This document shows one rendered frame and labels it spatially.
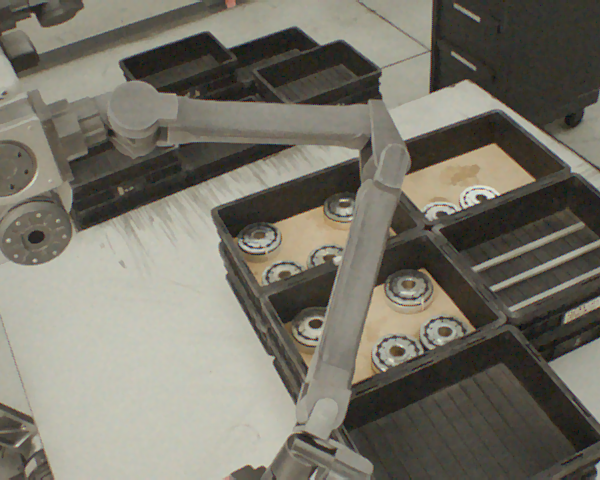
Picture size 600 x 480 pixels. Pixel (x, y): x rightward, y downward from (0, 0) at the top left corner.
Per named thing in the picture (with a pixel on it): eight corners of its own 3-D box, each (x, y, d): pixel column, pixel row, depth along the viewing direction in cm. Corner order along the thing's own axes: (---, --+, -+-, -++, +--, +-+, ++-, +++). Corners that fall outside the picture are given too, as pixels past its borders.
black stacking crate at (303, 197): (264, 330, 161) (257, 295, 153) (217, 246, 181) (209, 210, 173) (425, 266, 170) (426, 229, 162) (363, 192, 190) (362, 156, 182)
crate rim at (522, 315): (509, 329, 143) (510, 320, 141) (427, 235, 163) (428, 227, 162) (666, 256, 152) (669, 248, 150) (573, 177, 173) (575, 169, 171)
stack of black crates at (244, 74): (253, 152, 318) (243, 83, 295) (224, 119, 338) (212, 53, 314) (334, 121, 329) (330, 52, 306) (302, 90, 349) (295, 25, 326)
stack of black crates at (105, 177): (102, 286, 269) (66, 190, 238) (79, 238, 289) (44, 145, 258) (203, 244, 280) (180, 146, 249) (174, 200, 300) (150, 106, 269)
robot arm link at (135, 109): (386, 119, 124) (406, 92, 114) (393, 197, 120) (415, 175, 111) (110, 109, 115) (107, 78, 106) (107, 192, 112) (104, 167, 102)
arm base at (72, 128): (50, 156, 114) (26, 89, 106) (99, 137, 116) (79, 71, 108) (65, 185, 108) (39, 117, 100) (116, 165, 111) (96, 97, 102)
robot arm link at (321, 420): (307, 396, 109) (320, 391, 101) (376, 431, 109) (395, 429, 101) (271, 472, 105) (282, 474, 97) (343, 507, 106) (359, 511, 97)
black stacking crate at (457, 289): (325, 439, 140) (322, 405, 132) (265, 332, 160) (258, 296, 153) (502, 359, 149) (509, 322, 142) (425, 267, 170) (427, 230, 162)
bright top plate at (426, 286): (400, 312, 155) (400, 310, 154) (376, 281, 162) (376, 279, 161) (441, 293, 157) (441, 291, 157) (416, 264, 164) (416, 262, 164)
